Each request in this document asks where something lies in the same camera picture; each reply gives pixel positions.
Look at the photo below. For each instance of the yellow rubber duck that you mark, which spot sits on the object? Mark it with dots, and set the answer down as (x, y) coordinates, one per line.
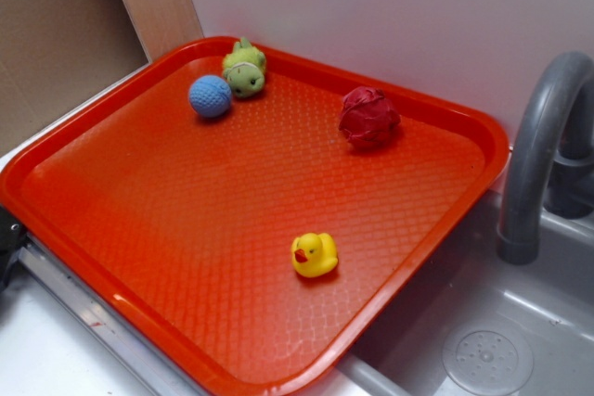
(314, 255)

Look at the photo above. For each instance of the orange plastic tray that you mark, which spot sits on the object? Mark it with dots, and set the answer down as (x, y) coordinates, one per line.
(184, 226)

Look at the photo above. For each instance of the red crumpled ball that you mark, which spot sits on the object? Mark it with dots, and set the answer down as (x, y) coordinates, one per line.
(368, 118)

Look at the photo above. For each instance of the blue textured ball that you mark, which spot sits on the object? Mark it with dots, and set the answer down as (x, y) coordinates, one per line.
(210, 96)

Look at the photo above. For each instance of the green plush turtle toy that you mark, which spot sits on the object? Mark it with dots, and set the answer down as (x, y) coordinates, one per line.
(244, 69)

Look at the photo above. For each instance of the grey plastic sink basin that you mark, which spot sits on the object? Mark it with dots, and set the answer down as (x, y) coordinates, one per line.
(468, 323)

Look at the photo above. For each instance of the grey plastic faucet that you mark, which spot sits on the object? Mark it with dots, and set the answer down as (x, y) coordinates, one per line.
(551, 166)

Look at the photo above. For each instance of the brown cardboard panel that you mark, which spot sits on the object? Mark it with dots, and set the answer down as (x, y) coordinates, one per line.
(56, 54)

